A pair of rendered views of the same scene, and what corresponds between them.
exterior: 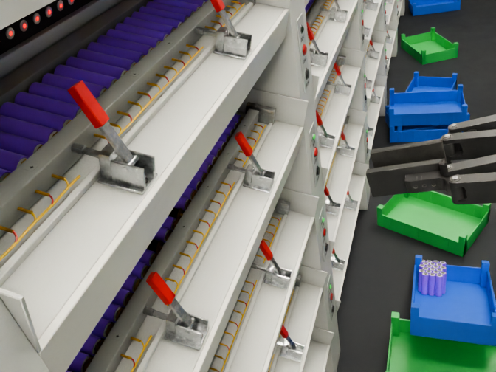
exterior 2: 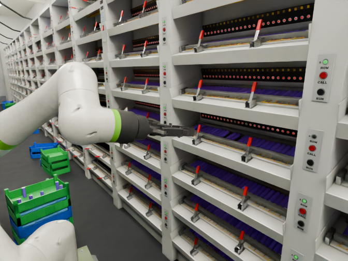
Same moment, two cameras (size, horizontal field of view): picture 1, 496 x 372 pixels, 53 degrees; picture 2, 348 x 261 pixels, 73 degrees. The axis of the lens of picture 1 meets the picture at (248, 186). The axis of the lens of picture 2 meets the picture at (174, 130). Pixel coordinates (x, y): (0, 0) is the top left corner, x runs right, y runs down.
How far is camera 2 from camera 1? 1.14 m
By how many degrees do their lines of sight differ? 103
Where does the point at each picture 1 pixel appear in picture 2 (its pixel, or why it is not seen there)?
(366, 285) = not seen: outside the picture
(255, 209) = (233, 157)
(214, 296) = (204, 147)
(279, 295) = (234, 205)
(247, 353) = (215, 191)
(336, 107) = not seen: outside the picture
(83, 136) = (207, 92)
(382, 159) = (190, 130)
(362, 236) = not seen: outside the picture
